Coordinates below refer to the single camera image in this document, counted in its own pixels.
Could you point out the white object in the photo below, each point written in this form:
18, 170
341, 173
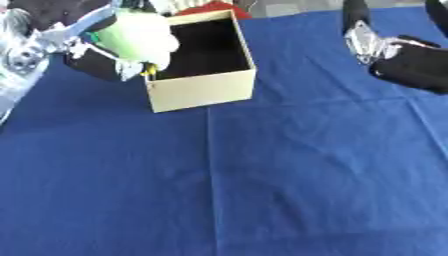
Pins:
175, 6

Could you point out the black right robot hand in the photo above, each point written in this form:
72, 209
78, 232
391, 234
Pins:
411, 68

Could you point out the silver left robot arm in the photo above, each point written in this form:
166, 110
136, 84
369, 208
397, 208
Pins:
22, 63

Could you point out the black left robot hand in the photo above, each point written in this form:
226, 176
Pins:
93, 63

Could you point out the tan cardboard box black inside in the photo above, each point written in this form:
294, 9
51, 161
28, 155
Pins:
204, 88

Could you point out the white and green soft toy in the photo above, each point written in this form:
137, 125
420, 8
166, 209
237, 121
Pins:
140, 36

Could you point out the red object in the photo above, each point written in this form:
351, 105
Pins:
217, 8

